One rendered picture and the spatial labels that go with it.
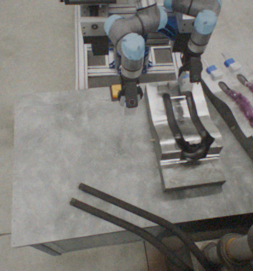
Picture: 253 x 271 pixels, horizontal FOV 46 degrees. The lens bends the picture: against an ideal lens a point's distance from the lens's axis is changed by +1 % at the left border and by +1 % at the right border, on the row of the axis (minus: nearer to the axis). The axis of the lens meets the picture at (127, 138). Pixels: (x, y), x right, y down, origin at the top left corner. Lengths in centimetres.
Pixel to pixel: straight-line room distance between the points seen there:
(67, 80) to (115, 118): 121
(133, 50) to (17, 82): 176
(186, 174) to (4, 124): 159
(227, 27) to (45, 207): 243
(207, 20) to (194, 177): 61
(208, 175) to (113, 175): 40
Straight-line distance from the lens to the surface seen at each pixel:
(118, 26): 107
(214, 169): 130
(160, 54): 246
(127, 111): 126
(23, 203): 131
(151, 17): 111
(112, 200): 119
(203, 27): 118
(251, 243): 83
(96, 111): 143
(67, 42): 282
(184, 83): 141
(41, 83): 258
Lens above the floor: 202
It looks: 64 degrees down
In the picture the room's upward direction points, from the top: 6 degrees clockwise
